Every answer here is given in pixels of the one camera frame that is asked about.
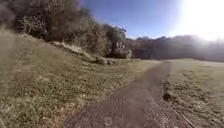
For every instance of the grassy slope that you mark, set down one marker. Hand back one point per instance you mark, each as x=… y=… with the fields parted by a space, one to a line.
x=56 y=80

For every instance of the grey asphalt path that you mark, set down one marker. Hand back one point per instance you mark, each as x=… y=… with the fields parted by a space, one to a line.
x=130 y=106

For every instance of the dark clump on grass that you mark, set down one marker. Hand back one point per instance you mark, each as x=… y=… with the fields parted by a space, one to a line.
x=167 y=96

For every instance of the distant row of trees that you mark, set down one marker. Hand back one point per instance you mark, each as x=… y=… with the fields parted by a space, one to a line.
x=173 y=48

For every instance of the grass field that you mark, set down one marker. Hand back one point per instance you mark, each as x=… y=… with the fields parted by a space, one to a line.
x=200 y=86

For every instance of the wood of trees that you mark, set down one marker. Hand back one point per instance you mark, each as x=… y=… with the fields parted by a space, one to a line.
x=66 y=26

